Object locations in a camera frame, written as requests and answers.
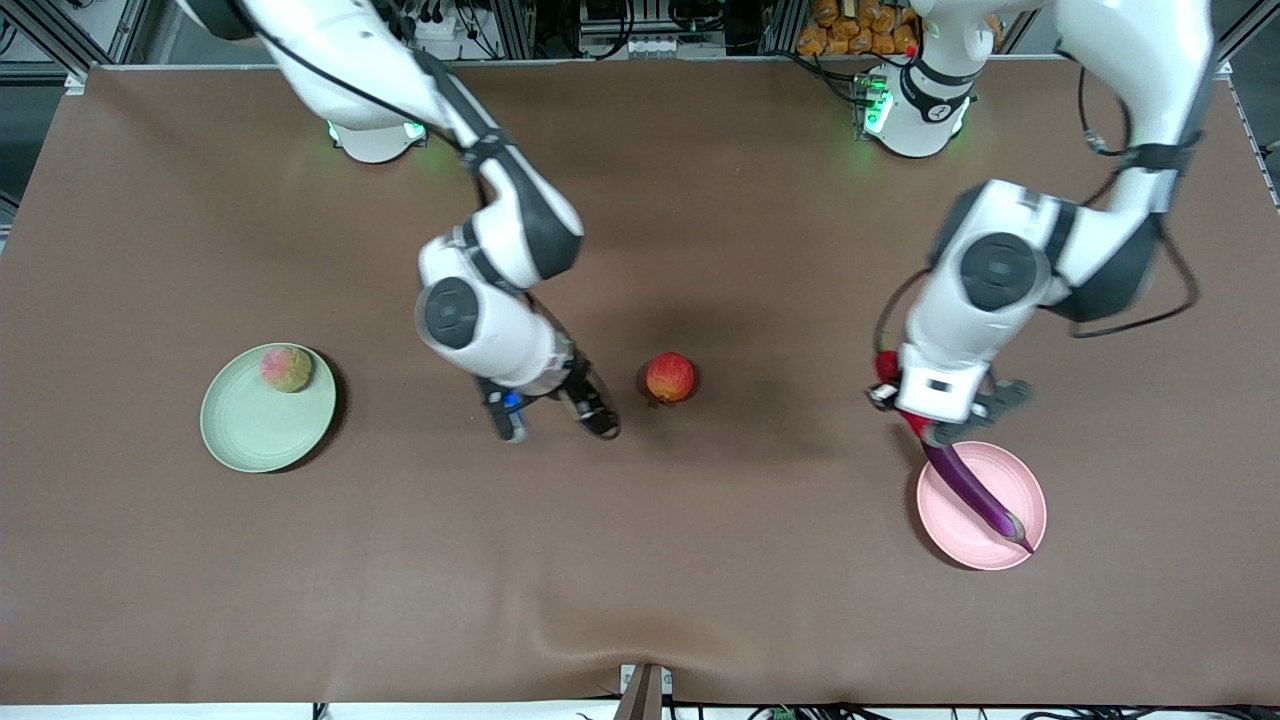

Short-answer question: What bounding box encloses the pink plate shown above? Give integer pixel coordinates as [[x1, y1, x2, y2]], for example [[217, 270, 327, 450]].
[[916, 441, 1048, 572]]

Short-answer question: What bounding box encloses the metal table edge bracket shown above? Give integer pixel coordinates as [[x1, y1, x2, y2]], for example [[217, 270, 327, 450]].
[[614, 663, 674, 720]]

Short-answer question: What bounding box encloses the light green plate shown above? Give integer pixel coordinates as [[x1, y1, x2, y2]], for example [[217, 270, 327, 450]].
[[199, 343, 338, 475]]

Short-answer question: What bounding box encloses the purple eggplant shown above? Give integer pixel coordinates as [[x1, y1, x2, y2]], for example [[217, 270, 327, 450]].
[[921, 438, 1037, 555]]

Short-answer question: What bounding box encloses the brown table cloth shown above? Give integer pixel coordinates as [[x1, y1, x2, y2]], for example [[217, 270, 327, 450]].
[[0, 57, 1280, 707]]

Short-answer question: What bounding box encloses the bag of orange produce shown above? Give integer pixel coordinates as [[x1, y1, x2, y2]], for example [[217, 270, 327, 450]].
[[797, 0, 917, 57]]

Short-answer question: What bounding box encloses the red pomegranate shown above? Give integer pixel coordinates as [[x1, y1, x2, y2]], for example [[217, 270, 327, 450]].
[[645, 352, 698, 405]]

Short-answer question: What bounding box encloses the aluminium frame profile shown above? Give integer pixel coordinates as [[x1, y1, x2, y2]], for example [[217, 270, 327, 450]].
[[1205, 0, 1280, 83], [490, 0, 537, 61], [0, 0, 93, 83], [765, 0, 807, 57]]

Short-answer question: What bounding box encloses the green pink peach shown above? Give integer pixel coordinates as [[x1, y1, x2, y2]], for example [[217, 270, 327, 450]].
[[260, 345, 313, 394]]

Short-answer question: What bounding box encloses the red chili pepper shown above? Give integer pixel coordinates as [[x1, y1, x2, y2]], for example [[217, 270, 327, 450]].
[[875, 350, 937, 442]]

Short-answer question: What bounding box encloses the white power strip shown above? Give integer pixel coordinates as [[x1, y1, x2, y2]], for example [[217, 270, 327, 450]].
[[400, 0, 483, 43]]

